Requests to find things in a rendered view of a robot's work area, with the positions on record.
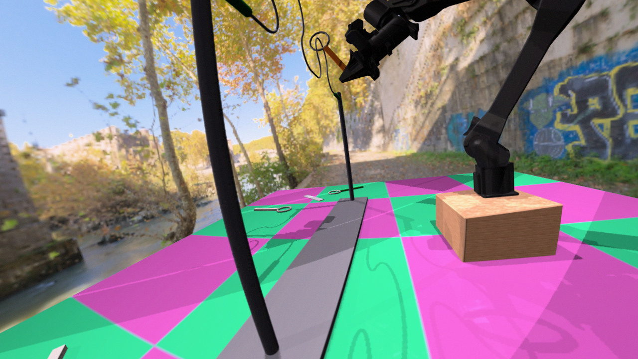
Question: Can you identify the grey loop with orange handle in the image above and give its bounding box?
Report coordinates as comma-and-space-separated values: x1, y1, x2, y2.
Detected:
309, 31, 346, 71

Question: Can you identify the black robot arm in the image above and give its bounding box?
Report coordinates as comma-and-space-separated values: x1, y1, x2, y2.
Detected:
363, 0, 586, 198

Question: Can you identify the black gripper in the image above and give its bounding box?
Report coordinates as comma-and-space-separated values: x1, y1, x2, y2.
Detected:
339, 29, 395, 83

